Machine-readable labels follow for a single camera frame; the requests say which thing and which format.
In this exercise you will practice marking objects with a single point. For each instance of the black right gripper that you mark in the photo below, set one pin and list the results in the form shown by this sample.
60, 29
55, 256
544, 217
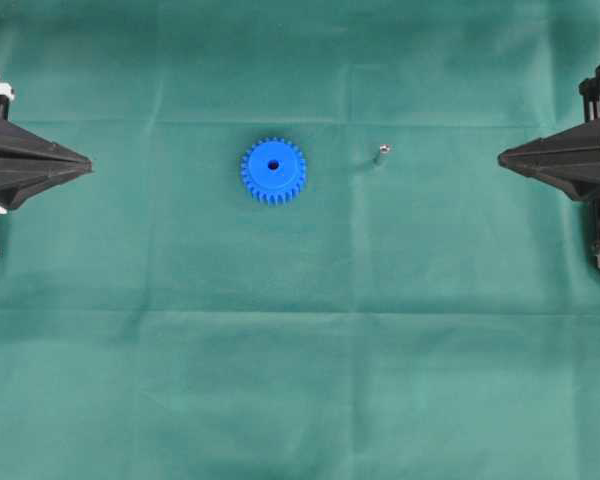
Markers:
584, 137

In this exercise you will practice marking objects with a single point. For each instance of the left gripper rail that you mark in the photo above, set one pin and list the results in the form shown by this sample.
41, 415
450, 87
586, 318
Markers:
21, 179

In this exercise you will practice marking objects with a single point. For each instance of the green table cloth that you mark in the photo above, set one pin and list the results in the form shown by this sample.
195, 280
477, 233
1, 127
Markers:
437, 317

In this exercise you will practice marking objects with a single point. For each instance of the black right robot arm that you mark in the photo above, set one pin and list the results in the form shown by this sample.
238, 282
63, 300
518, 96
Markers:
570, 160

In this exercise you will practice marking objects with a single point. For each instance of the blue plastic gear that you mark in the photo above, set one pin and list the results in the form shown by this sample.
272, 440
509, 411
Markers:
274, 170

